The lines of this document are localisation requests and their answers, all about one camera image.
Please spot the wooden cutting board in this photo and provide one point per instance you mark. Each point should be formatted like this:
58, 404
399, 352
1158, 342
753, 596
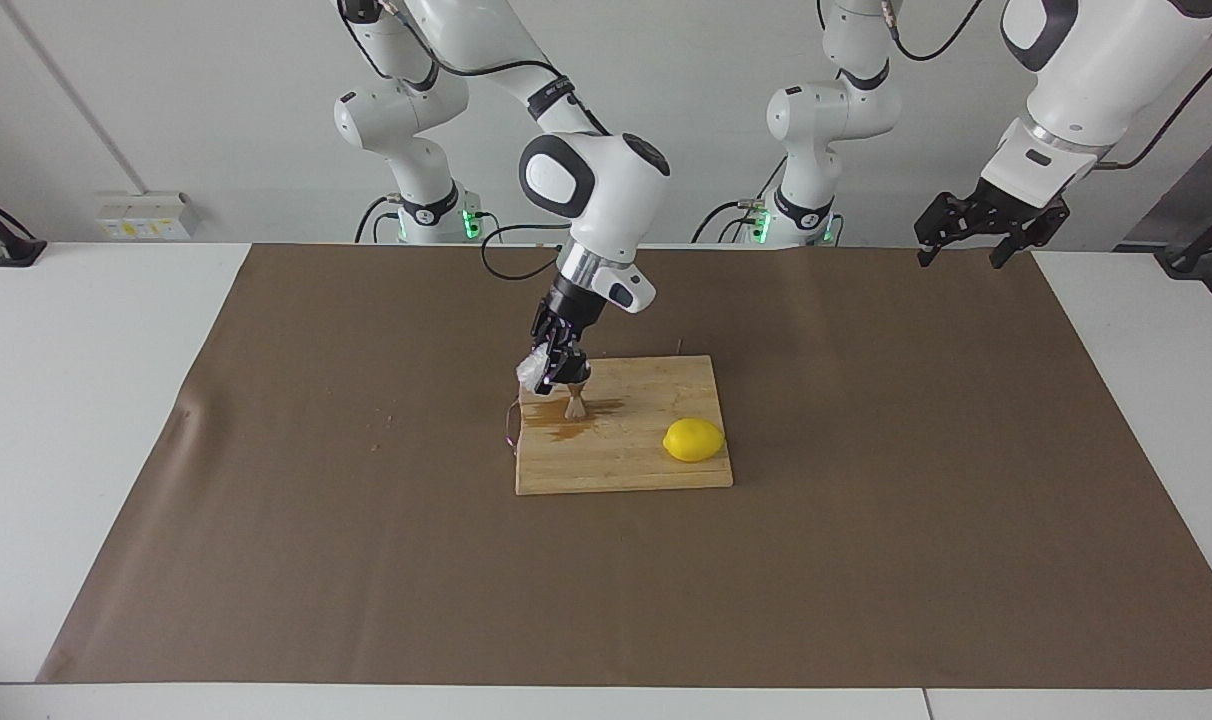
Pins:
616, 460

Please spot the black table clamp mount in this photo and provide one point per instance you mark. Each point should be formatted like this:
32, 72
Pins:
1181, 262
21, 252

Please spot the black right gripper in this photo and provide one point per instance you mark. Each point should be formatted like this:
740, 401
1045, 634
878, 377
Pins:
566, 312

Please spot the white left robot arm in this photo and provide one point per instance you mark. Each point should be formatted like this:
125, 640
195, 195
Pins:
1096, 70

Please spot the brown paper table mat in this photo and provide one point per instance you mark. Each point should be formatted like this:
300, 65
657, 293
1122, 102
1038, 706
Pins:
606, 580

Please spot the white wall power outlet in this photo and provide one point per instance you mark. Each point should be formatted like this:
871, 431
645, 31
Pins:
141, 220

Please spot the clear plastic cup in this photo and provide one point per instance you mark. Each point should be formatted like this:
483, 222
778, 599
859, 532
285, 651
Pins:
528, 372

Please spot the steel double jigger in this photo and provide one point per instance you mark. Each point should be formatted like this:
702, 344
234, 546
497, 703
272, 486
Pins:
576, 405

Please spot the yellow lemon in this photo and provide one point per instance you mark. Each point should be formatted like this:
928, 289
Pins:
693, 440

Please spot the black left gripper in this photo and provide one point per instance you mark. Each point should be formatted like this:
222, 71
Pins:
1011, 212

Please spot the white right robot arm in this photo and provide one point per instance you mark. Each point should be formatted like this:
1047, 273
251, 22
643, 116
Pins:
606, 190

